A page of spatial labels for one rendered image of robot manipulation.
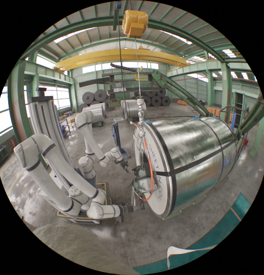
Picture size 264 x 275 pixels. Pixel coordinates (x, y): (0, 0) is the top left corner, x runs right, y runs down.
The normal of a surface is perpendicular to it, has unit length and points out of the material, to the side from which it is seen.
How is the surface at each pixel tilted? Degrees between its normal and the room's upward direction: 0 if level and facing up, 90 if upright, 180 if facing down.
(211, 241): 0
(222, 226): 0
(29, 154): 90
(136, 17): 110
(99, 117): 101
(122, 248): 0
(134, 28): 149
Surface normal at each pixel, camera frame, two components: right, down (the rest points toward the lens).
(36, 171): 0.93, 0.10
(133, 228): -0.07, -0.90
